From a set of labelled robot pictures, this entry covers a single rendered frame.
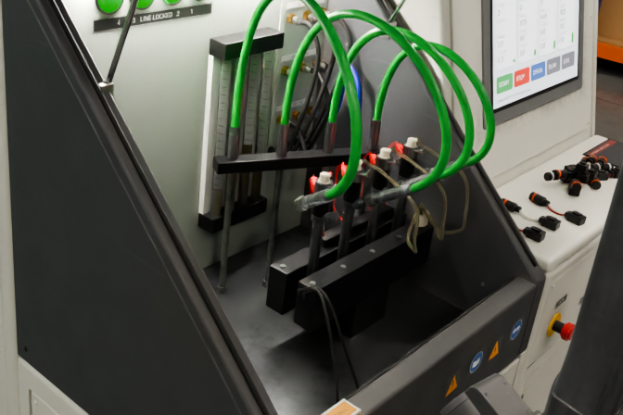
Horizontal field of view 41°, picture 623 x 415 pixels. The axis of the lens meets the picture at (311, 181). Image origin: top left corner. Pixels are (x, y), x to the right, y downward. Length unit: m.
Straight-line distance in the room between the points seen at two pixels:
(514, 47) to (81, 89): 0.97
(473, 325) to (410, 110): 0.43
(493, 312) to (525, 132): 0.56
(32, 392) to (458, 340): 0.70
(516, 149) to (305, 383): 0.74
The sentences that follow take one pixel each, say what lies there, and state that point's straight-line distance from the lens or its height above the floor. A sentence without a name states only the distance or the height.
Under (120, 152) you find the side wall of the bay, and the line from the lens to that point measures 1.08.
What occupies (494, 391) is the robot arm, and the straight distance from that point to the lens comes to 0.80.
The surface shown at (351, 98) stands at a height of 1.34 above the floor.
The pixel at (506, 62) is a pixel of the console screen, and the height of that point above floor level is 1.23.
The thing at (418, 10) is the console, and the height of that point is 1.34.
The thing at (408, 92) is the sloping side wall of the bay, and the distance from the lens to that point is 1.56.
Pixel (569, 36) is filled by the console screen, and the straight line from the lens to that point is 2.01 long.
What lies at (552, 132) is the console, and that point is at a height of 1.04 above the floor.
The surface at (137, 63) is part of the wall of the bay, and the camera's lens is 1.34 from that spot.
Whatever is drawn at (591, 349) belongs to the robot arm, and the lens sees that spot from 0.69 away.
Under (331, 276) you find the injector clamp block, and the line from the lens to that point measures 1.36.
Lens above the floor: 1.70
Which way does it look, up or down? 26 degrees down
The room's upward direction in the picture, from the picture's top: 7 degrees clockwise
